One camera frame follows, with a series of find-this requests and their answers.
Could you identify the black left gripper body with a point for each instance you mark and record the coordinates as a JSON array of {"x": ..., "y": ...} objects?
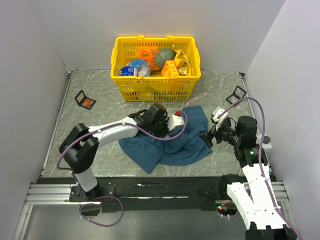
[{"x": 160, "y": 128}]

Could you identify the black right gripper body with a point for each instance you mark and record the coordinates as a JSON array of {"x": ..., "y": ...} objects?
[{"x": 210, "y": 134}]

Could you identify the blue t-shirt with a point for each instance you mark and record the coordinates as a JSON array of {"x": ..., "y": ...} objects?
[{"x": 187, "y": 149}]

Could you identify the orange leaf brooch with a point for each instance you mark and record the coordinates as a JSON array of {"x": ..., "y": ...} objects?
[{"x": 87, "y": 102}]

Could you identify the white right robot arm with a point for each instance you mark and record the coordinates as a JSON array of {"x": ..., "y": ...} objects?
[{"x": 257, "y": 205}]

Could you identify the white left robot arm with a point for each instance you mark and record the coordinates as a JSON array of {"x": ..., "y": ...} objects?
[{"x": 80, "y": 146}]

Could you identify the yellow plastic basket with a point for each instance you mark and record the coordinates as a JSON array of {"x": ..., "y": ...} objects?
[{"x": 154, "y": 87}]

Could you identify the black right stand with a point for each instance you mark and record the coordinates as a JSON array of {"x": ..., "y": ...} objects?
[{"x": 237, "y": 94}]

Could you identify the black stand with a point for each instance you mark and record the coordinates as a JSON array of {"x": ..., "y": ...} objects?
[
  {"x": 237, "y": 94},
  {"x": 81, "y": 97}
]

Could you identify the orange cracker box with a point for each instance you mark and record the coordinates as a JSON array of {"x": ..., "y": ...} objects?
[{"x": 169, "y": 69}]

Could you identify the blue white can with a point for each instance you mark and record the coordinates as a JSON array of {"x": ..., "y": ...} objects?
[{"x": 136, "y": 68}]

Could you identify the yellow snack bag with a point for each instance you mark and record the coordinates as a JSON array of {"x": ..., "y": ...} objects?
[{"x": 182, "y": 63}]

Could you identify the green avocado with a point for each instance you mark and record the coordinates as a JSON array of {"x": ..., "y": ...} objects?
[{"x": 163, "y": 55}]

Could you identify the orange snack box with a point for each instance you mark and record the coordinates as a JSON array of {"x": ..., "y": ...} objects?
[{"x": 148, "y": 54}]

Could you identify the black left stand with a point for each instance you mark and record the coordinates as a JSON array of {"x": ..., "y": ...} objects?
[{"x": 81, "y": 97}]

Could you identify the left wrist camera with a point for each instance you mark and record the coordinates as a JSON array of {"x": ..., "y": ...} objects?
[{"x": 175, "y": 120}]

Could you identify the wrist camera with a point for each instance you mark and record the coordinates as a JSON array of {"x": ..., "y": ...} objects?
[
  {"x": 218, "y": 116},
  {"x": 175, "y": 120}
]

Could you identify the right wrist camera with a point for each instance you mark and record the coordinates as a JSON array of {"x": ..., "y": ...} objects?
[{"x": 218, "y": 116}]

